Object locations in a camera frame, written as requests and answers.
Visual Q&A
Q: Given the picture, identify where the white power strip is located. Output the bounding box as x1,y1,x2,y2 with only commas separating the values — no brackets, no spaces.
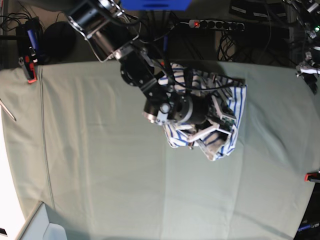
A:
188,19,245,32

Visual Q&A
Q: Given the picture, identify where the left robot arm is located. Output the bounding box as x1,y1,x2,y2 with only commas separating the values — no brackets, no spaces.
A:
283,0,320,95

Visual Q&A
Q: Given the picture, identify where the red black clamp right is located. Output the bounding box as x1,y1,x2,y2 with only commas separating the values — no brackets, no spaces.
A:
304,170,320,184

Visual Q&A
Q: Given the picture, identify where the red black clamp left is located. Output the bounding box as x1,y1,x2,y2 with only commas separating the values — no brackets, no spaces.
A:
15,18,39,84

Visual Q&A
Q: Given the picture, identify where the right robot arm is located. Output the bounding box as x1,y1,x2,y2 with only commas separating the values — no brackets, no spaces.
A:
28,0,238,148

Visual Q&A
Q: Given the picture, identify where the green table cloth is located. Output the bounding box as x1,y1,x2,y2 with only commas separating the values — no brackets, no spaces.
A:
0,61,320,240

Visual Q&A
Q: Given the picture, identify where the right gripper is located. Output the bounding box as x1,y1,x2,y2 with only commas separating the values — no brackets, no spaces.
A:
186,73,238,146

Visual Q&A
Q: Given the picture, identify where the white plastic bin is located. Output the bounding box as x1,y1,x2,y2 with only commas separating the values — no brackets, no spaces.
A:
0,201,68,240

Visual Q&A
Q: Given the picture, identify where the dark round floor object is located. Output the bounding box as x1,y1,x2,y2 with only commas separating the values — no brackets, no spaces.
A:
42,21,77,64

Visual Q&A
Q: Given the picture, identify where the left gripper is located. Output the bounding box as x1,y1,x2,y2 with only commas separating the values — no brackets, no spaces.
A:
296,59,320,95

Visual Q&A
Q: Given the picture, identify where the blue white striped t-shirt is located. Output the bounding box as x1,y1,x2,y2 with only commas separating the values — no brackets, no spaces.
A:
163,63,247,161

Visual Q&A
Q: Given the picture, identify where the red black clamp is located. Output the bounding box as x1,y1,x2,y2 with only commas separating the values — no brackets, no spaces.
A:
15,18,39,84
304,170,320,184

